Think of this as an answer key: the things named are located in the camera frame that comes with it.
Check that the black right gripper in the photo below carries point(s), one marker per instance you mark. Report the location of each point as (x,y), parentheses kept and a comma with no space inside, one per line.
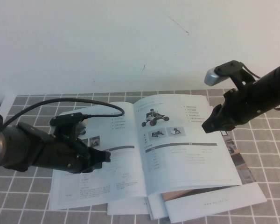
(238,109)

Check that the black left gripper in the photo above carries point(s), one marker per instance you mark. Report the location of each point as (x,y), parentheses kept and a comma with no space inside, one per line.
(67,156)

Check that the white product manual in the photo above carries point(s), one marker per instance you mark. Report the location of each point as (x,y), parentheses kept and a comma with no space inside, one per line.
(177,163)

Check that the plain white paper booklet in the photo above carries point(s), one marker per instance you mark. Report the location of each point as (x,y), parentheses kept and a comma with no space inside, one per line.
(126,206)

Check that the grey checked tablecloth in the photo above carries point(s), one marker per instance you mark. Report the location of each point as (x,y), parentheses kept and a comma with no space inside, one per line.
(259,163)

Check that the brochure with photo cover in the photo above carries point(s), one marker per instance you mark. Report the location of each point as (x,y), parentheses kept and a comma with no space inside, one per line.
(224,200)

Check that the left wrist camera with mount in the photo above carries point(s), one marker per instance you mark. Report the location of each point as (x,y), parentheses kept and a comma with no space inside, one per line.
(65,117)

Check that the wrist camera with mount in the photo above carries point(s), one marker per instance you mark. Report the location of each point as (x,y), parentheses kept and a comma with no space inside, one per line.
(226,68)
(65,117)

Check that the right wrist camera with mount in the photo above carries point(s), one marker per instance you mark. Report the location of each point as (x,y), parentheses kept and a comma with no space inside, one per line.
(226,68)

